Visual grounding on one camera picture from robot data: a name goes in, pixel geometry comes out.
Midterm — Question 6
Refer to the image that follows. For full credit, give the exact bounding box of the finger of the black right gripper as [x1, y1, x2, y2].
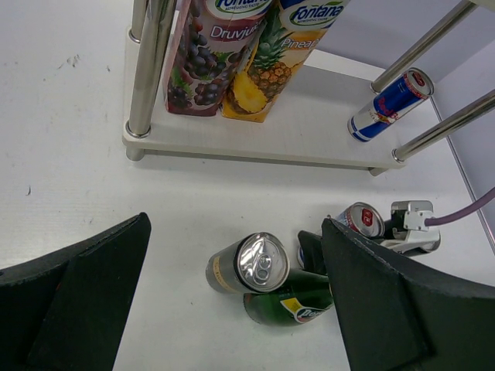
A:
[297, 230, 327, 274]

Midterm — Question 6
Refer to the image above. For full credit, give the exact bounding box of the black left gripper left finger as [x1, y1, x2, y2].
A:
[1, 213, 152, 370]

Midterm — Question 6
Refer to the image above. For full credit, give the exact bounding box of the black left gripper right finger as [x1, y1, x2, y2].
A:
[322, 218, 494, 370]

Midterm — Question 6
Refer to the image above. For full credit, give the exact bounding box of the green glass bottle short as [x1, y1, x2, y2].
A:
[243, 269, 333, 327]

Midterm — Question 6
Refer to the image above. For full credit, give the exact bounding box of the black yellow soda can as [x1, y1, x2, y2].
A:
[206, 232, 290, 294]

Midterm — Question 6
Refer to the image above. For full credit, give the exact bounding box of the blue silver energy can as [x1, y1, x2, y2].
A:
[297, 201, 386, 271]

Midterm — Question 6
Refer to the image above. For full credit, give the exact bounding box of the white two-tier shelf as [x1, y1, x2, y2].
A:
[122, 1, 494, 175]

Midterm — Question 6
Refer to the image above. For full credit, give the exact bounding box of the yellow pineapple juice carton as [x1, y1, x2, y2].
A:
[221, 0, 349, 123]

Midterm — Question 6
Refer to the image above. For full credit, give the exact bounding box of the purple grape juice carton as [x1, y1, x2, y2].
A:
[163, 0, 271, 117]

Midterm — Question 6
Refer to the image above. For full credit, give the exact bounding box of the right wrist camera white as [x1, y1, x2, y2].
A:
[380, 200, 441, 254]

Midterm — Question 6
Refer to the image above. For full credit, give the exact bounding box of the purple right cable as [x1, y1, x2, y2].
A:
[425, 187, 495, 227]

